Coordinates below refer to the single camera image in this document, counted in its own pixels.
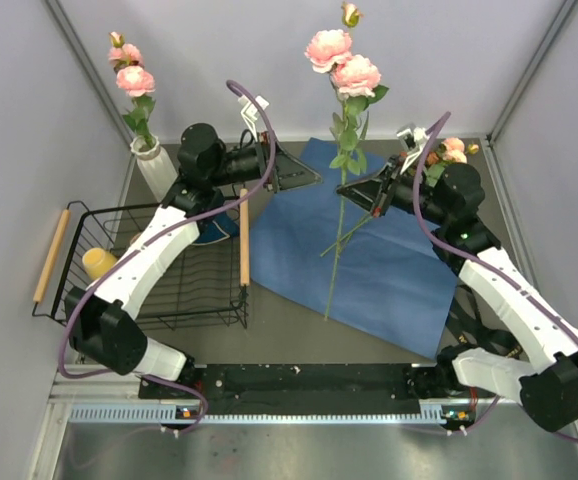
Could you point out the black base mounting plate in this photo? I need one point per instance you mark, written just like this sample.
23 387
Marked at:
304 389

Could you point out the yellow cup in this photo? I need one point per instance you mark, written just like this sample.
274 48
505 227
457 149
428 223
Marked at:
97 262

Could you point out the black wire dish basket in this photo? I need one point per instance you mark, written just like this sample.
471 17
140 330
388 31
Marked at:
201 287

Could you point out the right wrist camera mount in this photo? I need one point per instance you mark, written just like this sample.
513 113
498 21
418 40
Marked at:
413 139

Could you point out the white ribbed ceramic vase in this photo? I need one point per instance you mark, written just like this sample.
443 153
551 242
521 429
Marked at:
156 166

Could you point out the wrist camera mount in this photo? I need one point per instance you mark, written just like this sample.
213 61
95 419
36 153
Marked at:
250 113
413 139

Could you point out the pink and brown flower bouquet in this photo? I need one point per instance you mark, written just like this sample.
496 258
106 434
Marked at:
451 150

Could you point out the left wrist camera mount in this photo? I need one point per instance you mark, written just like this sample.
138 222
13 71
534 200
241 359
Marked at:
250 113

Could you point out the aluminium slotted rail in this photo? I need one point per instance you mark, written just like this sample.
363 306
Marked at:
110 398

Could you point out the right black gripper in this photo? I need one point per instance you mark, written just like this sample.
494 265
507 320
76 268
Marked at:
373 194

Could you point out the pink rose stem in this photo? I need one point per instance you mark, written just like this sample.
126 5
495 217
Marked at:
138 85
357 84

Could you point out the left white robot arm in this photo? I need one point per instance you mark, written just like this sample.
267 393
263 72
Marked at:
102 318

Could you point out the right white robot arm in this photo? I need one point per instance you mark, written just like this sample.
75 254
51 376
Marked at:
545 383

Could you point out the blue leaf-pattern plate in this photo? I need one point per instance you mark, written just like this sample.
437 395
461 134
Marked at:
219 228

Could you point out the blue wrapping paper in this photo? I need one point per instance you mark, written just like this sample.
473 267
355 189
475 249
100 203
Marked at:
387 282

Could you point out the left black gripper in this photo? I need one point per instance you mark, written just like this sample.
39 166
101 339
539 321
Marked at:
289 173

